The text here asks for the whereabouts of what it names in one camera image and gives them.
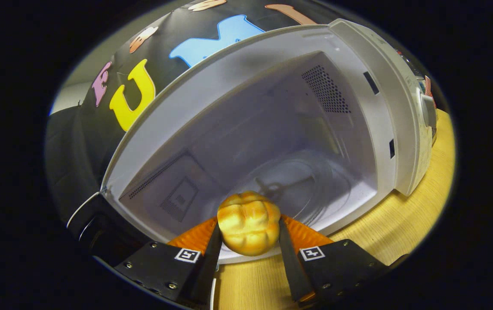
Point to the red label plastic bottle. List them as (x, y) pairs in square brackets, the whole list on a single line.
[(428, 86)]

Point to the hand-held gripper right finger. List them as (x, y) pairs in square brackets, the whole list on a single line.
[(294, 267)]

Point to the golden bread roll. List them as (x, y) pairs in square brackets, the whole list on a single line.
[(248, 226)]

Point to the black backdrop cloth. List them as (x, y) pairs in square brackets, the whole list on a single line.
[(83, 142)]

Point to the white microwave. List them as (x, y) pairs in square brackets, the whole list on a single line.
[(246, 86)]

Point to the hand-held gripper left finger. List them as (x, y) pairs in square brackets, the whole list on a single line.
[(205, 271)]

